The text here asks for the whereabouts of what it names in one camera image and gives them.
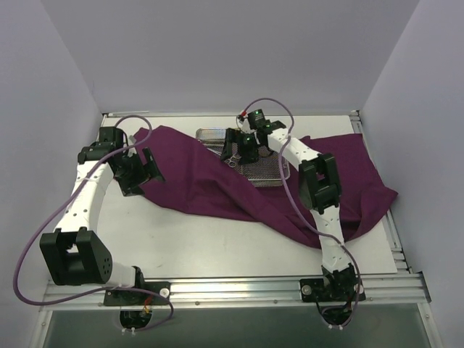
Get wire mesh instrument tray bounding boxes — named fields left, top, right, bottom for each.
left=195, top=128, right=282, bottom=187

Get purple cloth wrap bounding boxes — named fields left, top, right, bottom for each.
left=135, top=126, right=397, bottom=249

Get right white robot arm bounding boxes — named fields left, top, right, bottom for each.
left=220, top=121, right=359, bottom=299

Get front aluminium rail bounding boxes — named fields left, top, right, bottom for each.
left=41, top=273, right=432, bottom=311

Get back aluminium rail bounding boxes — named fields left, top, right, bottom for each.
left=102, top=110, right=150, bottom=117

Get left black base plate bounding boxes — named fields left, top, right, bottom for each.
left=103, top=281, right=171, bottom=307

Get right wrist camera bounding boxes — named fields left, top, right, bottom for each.
left=246, top=109, right=270, bottom=131

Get steel surgical scissors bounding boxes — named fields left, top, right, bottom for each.
left=225, top=154, right=241, bottom=168

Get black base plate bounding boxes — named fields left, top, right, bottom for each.
left=103, top=281, right=171, bottom=307
left=299, top=277, right=359, bottom=303

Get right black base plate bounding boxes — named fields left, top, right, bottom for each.
left=299, top=277, right=359, bottom=303

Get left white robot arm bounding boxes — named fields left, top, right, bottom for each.
left=39, top=127, right=165, bottom=304

